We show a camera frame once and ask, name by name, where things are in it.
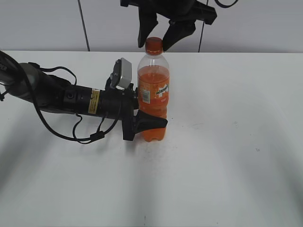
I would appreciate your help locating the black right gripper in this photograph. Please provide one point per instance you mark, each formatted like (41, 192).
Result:
(175, 10)

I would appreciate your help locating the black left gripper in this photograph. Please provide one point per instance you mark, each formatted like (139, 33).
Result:
(119, 105)

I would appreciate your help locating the orange bottle cap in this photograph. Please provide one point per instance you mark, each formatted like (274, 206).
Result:
(154, 46)

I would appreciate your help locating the orange soda plastic bottle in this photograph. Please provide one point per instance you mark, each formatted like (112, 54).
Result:
(153, 84)

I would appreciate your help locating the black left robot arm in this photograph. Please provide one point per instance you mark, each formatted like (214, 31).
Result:
(52, 94)

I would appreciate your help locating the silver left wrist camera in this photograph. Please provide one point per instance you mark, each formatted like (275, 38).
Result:
(122, 74)

